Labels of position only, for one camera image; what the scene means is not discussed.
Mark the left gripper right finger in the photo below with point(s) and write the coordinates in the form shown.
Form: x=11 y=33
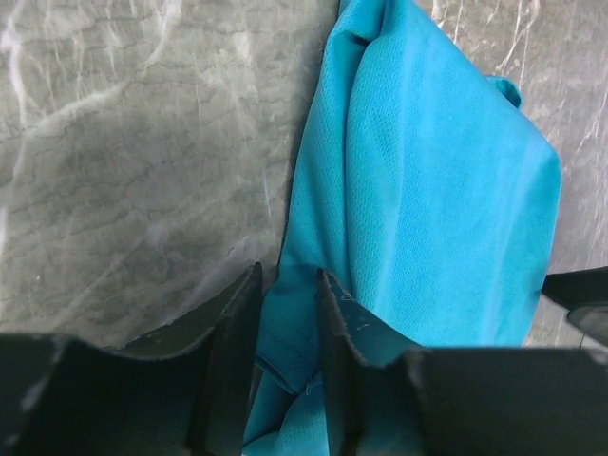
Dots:
x=386 y=395

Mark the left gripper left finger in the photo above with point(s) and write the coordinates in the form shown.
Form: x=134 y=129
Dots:
x=182 y=389

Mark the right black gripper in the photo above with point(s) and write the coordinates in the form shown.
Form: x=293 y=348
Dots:
x=583 y=294

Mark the teal t shirt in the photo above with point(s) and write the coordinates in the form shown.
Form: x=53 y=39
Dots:
x=423 y=188

